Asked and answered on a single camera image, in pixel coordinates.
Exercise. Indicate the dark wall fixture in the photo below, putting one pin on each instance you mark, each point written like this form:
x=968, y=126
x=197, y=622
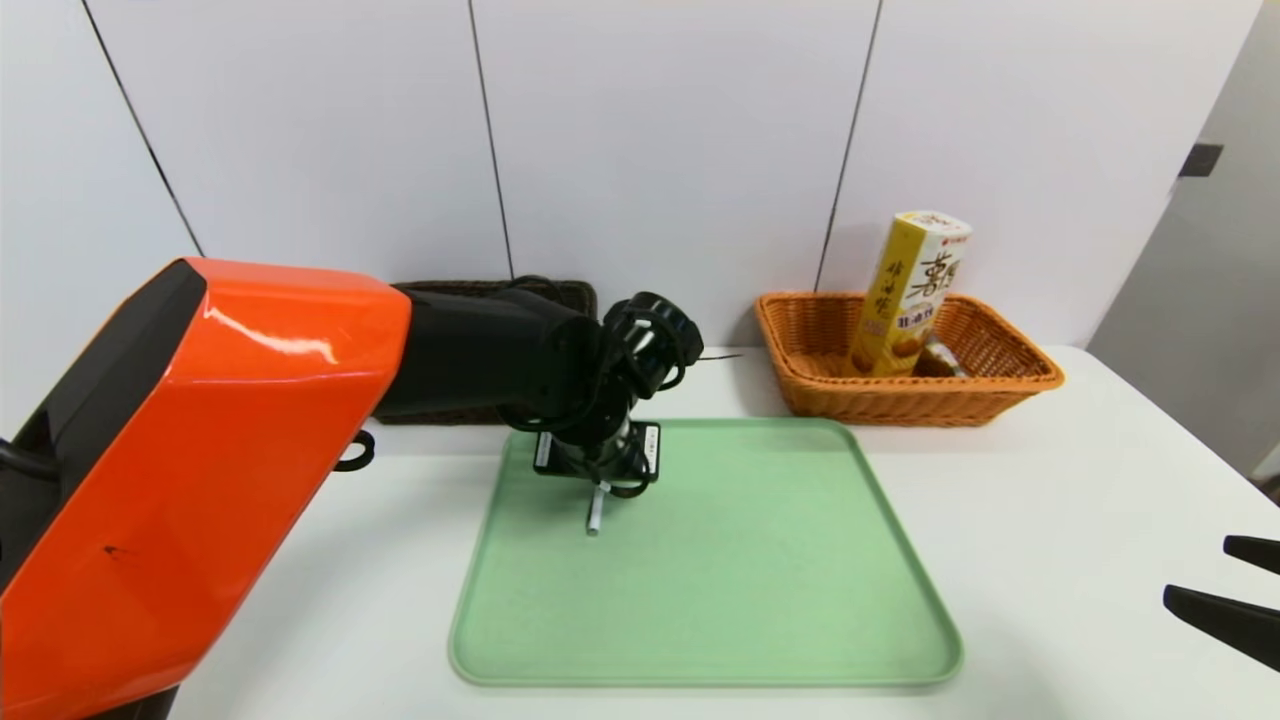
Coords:
x=1200, y=160

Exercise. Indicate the orange wicker basket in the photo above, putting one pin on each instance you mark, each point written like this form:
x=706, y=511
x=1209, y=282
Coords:
x=1000, y=385

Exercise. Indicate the thin black zip tie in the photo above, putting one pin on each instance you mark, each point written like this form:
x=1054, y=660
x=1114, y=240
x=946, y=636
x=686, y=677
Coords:
x=720, y=356

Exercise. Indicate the clear chocolate snack packet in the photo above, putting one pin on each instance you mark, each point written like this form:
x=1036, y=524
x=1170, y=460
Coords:
x=940, y=360

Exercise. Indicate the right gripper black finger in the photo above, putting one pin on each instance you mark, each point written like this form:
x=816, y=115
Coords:
x=1255, y=552
x=1230, y=620

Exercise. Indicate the white stylus pen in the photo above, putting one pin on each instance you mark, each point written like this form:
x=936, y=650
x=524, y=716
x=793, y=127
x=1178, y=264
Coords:
x=596, y=515

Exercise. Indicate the yellow hexagonal snack box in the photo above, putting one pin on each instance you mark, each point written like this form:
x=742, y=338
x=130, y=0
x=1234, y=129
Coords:
x=905, y=290

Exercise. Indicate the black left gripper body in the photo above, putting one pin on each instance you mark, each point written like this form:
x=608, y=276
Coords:
x=598, y=452

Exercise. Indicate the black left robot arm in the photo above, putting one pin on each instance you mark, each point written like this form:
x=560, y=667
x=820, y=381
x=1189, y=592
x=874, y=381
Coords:
x=250, y=420

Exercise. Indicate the light green plastic tray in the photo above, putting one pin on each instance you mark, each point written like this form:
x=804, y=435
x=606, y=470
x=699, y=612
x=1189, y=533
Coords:
x=750, y=580

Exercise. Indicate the dark brown wicker basket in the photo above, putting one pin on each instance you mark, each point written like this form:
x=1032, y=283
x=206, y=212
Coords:
x=480, y=288

